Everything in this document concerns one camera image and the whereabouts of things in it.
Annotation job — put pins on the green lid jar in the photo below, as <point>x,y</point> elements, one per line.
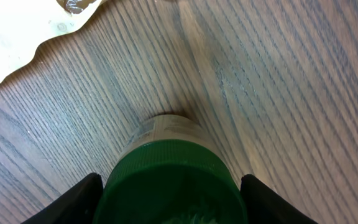
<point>170,172</point>

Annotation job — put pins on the beige snack bag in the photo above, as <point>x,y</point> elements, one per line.
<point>25,24</point>

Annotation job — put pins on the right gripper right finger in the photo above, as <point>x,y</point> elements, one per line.
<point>265,206</point>

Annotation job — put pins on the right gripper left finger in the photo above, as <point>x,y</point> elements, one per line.
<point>77,205</point>

